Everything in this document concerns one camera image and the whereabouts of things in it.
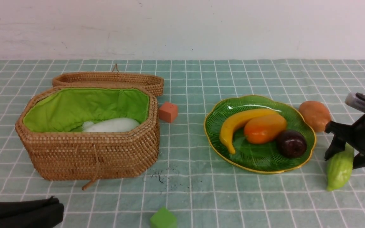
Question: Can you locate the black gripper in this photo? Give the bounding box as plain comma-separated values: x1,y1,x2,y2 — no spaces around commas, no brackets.
324,114,365,170

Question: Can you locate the light green bitter gourd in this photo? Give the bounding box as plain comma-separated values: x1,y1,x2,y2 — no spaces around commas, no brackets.
326,143,355,192

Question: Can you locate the brown potato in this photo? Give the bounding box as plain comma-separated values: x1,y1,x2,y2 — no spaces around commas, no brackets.
298,100,332,132

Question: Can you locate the dark purple mangosteen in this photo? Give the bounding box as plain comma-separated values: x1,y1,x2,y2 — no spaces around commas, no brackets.
275,130,307,159

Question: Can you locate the orange mango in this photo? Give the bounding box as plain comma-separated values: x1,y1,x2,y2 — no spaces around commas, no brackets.
244,114,288,144

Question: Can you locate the yellow banana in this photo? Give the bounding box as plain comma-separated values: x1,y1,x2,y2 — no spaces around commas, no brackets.
219,108,278,155

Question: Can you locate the white radish with leaves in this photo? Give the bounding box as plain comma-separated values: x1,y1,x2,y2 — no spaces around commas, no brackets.
82,118,140,132

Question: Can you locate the purple eggplant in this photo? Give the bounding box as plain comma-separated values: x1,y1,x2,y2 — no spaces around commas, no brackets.
0,196,65,228

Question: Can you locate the green leaf-shaped glass plate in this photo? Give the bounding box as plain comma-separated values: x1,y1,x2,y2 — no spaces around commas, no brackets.
204,95,316,174

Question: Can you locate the green checkered tablecloth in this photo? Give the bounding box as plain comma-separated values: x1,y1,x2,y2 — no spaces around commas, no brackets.
0,59,365,228

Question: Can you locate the orange foam cube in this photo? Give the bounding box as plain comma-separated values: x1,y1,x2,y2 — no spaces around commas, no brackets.
158,102,178,123

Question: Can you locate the green foam cube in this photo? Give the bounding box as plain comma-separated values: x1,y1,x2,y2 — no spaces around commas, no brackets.
150,207,178,228

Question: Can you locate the woven wicker basket lid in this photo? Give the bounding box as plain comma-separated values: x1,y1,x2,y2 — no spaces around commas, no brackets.
52,65,164,97

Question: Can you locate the woven wicker basket green lining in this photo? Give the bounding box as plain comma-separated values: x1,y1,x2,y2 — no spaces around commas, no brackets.
15,86,160,181

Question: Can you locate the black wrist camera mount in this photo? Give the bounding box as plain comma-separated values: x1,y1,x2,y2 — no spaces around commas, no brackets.
345,92,365,113

